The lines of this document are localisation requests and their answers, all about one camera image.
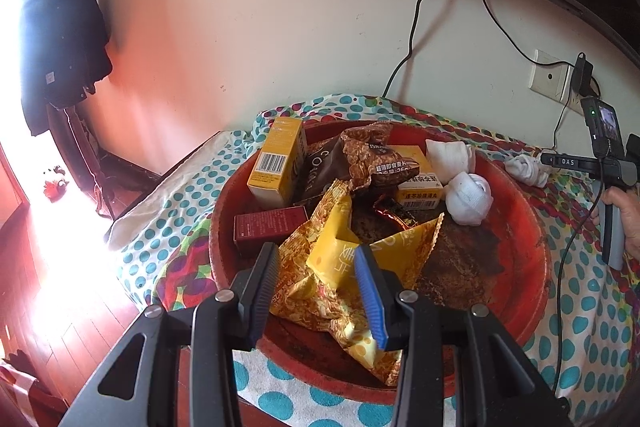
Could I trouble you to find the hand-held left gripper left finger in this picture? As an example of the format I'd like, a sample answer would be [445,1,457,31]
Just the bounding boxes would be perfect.
[59,242,281,427]

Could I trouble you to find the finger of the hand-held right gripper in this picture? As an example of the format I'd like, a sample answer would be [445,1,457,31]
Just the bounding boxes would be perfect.
[540,151,599,171]

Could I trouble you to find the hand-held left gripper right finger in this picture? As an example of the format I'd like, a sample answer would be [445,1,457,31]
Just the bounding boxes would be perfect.
[354,244,571,427]

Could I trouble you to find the white sock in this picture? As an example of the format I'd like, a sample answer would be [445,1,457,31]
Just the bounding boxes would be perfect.
[504,154,551,188]
[445,172,493,227]

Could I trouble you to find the yellow snack bag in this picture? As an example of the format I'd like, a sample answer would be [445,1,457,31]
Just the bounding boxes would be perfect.
[270,179,446,385]

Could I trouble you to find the dark red box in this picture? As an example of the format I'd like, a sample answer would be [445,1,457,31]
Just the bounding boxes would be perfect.
[234,207,311,253]

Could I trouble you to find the red plastic basin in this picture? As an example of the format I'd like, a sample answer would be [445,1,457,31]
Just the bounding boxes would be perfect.
[209,121,553,400]

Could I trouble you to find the white wrapper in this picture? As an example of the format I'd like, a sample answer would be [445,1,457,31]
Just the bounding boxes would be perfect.
[425,139,476,182]

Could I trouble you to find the yellow and white box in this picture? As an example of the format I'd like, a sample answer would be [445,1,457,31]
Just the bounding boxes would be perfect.
[247,117,309,208]

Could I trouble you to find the person's right hand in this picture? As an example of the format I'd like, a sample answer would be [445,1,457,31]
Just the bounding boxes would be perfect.
[590,187,640,260]

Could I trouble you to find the dark red candy wrapper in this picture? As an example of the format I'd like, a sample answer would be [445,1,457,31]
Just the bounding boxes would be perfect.
[372,194,421,228]

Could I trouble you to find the dark brown snack package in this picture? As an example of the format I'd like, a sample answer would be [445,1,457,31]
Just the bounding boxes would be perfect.
[295,139,351,208]

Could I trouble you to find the brown snack bag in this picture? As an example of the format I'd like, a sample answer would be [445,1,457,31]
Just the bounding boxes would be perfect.
[320,122,421,192]

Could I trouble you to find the white bed sheet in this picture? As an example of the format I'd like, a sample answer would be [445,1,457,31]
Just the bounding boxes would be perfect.
[104,131,236,253]

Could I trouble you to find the polka dot cloth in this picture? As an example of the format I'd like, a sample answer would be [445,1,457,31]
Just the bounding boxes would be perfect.
[117,93,640,427]

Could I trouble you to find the small red object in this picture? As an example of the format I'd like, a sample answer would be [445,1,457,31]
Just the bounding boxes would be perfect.
[42,164,71,202]

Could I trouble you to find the red white plaid cloth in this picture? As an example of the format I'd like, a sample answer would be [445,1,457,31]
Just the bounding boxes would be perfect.
[0,349,56,413]

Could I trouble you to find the dark hanging clothing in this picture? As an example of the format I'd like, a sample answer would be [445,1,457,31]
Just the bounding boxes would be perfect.
[20,0,113,138]

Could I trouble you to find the thin black adapter cable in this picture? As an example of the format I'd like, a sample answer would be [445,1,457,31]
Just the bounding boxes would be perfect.
[552,79,601,152]

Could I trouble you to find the white wall socket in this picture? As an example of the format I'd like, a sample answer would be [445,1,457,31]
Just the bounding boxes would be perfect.
[529,49,576,102]

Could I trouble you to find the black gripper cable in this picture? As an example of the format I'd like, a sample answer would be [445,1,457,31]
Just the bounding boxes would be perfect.
[552,184,603,398]

